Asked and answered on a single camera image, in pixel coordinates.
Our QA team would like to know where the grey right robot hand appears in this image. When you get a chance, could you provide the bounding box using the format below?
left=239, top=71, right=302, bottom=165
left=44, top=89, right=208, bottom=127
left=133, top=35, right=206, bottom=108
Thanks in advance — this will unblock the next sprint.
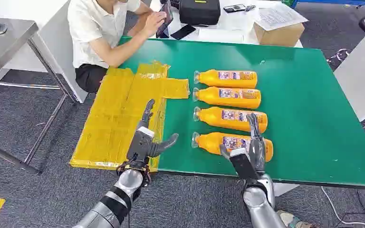
left=219, top=113, right=267, bottom=174

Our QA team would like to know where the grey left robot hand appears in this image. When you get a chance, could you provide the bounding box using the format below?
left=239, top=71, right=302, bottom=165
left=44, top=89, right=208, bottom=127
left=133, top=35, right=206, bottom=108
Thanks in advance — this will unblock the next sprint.
left=125, top=99, right=179, bottom=171

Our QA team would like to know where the person's right hand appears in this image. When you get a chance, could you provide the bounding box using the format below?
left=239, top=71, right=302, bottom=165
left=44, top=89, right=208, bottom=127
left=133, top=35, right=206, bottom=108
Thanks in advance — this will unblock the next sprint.
left=141, top=11, right=167, bottom=38

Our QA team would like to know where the orange drink bottle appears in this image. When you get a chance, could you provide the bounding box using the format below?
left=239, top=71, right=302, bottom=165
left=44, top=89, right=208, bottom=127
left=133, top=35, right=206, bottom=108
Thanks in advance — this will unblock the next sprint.
left=193, top=106, right=269, bottom=134
left=191, top=131, right=274, bottom=163
left=192, top=86, right=262, bottom=110
left=193, top=69, right=258, bottom=89

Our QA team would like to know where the dark tablet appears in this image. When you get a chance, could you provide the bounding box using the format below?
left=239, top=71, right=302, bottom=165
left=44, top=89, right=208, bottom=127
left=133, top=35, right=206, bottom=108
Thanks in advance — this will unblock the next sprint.
left=155, top=0, right=174, bottom=39

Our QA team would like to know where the black phone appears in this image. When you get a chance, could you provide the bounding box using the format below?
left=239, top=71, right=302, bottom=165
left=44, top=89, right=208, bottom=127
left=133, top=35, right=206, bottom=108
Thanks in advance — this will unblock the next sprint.
left=170, top=24, right=197, bottom=40

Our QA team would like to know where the yellow sheet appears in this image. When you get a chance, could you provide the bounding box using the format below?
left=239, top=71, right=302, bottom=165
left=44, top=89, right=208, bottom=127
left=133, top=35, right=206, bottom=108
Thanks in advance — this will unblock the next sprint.
left=69, top=61, right=191, bottom=173

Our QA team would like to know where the white table leg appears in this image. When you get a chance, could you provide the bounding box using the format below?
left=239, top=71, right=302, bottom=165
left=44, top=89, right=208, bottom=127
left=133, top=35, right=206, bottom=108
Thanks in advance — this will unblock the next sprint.
left=273, top=183, right=300, bottom=197

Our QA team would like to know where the black carry case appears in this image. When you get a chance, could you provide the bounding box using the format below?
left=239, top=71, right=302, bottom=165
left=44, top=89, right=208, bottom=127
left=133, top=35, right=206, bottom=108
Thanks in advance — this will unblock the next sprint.
left=178, top=0, right=221, bottom=26

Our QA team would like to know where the green table mat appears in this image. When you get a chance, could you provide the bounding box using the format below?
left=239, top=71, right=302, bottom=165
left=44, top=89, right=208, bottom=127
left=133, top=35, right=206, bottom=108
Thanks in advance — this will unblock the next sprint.
left=118, top=36, right=365, bottom=191

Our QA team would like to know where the person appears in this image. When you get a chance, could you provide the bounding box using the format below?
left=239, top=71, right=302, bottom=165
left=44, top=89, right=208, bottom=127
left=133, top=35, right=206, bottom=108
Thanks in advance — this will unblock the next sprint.
left=277, top=210, right=320, bottom=228
left=67, top=0, right=175, bottom=94

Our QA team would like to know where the black device with lens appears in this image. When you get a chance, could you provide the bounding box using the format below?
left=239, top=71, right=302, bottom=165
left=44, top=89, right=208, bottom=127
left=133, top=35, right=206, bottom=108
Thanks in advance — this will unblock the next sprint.
left=223, top=3, right=247, bottom=13

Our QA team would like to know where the cardboard box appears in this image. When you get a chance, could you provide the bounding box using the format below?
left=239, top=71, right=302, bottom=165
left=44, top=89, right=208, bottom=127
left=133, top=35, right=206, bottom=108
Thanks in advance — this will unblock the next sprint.
left=253, top=22, right=305, bottom=48

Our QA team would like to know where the printed paper sheet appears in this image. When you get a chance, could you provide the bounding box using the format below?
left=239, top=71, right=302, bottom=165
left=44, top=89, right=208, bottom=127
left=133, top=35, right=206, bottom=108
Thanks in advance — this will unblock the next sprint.
left=253, top=3, right=309, bottom=31

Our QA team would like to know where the steel table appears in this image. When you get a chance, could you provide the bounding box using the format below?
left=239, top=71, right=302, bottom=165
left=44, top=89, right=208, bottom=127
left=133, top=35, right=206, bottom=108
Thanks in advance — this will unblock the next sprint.
left=0, top=15, right=77, bottom=175

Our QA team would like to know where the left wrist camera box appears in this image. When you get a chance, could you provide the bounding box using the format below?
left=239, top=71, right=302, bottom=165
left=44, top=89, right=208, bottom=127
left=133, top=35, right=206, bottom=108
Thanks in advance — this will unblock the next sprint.
left=136, top=126, right=155, bottom=139

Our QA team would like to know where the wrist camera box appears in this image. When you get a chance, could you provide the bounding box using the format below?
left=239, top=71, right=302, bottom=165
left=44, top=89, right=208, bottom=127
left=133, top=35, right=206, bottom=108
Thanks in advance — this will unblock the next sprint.
left=229, top=148, right=259, bottom=181
left=136, top=126, right=155, bottom=139

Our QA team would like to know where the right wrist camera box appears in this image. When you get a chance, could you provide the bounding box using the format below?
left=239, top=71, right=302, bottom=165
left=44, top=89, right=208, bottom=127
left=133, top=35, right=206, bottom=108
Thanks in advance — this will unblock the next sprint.
left=229, top=148, right=259, bottom=181

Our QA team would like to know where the white floor cable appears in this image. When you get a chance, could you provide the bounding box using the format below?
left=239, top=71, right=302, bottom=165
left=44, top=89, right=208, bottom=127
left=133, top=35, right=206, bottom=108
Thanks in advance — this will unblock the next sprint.
left=321, top=186, right=365, bottom=228

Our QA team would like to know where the black floor cable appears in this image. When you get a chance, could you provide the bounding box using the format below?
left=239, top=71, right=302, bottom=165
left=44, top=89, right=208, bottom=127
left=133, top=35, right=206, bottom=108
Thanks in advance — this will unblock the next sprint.
left=340, top=189, right=365, bottom=228

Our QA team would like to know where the coiled cable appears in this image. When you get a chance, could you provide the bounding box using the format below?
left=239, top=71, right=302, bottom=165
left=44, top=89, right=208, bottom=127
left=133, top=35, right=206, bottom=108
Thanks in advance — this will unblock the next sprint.
left=326, top=48, right=353, bottom=65

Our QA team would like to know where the blue metal frame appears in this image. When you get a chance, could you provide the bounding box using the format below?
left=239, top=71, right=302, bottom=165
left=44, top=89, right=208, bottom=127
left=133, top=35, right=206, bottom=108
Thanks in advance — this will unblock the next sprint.
left=291, top=0, right=365, bottom=15

